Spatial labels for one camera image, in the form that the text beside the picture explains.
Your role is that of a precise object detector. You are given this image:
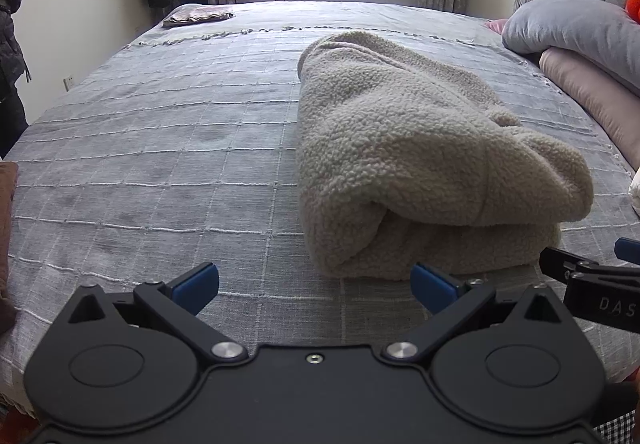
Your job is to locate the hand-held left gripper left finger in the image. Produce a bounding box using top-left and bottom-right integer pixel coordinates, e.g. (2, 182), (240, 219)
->
(66, 262), (249, 366)

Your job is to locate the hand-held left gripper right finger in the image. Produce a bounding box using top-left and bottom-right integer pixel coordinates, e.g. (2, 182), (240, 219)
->
(381, 262), (567, 366)

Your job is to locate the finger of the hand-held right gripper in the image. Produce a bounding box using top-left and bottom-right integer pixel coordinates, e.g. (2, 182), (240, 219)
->
(614, 237), (640, 266)
(538, 246), (601, 283)

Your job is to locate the cream fleece zip jacket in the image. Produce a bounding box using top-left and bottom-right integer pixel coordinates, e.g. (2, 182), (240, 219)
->
(296, 30), (595, 282)

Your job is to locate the white knitted blanket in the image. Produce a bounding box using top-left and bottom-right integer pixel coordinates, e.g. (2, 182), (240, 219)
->
(628, 168), (640, 218)

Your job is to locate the checked clothing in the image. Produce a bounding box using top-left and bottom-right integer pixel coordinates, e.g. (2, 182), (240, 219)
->
(594, 411), (640, 444)

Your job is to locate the pink pillow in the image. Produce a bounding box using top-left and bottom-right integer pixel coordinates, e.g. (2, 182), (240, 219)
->
(538, 46), (640, 171)

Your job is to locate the grey pillow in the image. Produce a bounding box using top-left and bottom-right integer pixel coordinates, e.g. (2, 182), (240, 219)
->
(501, 0), (640, 92)

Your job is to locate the folded grey-brown cloth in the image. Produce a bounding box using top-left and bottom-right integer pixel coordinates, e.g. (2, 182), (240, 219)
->
(162, 4), (236, 29)

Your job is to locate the person in black jacket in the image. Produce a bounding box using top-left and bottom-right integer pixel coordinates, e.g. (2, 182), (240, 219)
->
(0, 0), (29, 160)

